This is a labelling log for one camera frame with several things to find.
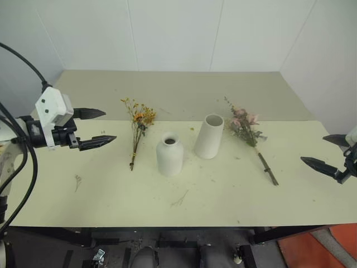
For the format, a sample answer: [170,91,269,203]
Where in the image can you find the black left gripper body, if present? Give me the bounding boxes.
[51,118,82,150]

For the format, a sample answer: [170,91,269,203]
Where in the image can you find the white bottle-shaped vase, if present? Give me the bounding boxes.
[156,131,185,178]

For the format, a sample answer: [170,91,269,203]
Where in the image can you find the orange floor mat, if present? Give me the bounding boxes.
[276,223,357,268]

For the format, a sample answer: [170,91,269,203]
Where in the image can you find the yellow dried flower bunch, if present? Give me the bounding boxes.
[120,97,157,171]

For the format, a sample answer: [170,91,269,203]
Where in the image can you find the dark rounded left foot shape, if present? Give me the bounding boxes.
[131,246,157,268]

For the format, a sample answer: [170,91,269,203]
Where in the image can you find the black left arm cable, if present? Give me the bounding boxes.
[0,42,54,228]

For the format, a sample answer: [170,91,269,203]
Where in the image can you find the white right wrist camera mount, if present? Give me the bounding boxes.
[343,131,357,157]

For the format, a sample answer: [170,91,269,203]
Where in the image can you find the black metal table frame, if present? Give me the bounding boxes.
[5,223,332,268]

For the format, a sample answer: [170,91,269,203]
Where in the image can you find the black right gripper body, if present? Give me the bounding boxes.
[336,145,357,185]

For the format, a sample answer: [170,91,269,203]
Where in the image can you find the pink dried flower bunch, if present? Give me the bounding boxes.
[223,96,280,187]

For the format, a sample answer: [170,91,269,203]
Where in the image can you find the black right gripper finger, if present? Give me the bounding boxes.
[322,134,349,147]
[300,156,339,178]

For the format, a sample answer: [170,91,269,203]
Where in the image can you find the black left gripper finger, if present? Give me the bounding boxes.
[79,135,117,152]
[73,108,107,121]

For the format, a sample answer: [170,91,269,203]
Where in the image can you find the white tapered cylinder vase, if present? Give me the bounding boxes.
[194,113,225,160]

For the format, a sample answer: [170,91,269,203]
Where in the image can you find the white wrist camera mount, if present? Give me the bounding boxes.
[343,131,357,157]
[35,87,74,151]

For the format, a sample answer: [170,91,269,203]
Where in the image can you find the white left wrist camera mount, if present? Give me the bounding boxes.
[35,87,74,151]

